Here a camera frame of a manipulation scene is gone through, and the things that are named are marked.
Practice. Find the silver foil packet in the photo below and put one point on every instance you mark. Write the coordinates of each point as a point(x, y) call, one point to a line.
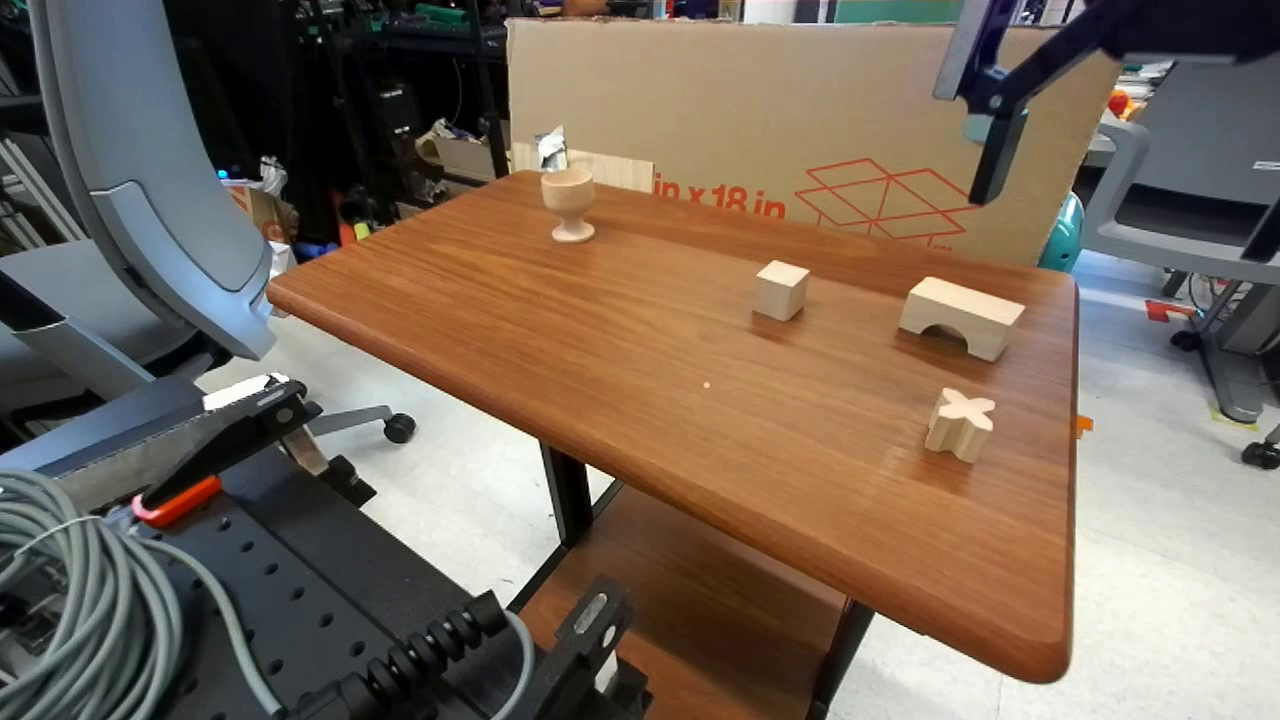
point(552, 148)

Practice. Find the wooden cross-shaped block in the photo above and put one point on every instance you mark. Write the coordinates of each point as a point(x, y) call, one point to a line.
point(960, 425)

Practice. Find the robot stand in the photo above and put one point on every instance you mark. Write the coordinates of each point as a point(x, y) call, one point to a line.
point(300, 590)

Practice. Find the black clamp with orange tip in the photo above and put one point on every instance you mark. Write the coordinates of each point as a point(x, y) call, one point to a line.
point(225, 440)

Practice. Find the red floor marker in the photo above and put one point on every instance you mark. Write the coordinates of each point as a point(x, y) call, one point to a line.
point(1168, 310)

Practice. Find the grey office chair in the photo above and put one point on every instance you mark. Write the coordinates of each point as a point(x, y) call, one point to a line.
point(150, 180)

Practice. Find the wooden arch block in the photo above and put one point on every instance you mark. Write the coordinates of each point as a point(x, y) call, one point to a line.
point(962, 310)

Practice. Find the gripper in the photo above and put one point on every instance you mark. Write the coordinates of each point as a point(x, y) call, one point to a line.
point(1200, 25)

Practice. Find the black cluttered shelf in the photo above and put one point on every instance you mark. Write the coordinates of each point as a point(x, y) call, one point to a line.
point(330, 100)

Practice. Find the large cardboard box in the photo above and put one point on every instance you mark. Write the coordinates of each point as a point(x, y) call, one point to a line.
point(760, 110)

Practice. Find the wooden goblet cup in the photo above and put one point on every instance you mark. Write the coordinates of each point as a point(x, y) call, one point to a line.
point(569, 200)

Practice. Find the wooden cube block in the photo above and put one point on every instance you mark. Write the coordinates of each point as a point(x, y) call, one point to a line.
point(780, 290)

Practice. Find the small open cardboard box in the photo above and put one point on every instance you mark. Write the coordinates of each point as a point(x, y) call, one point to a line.
point(258, 208)

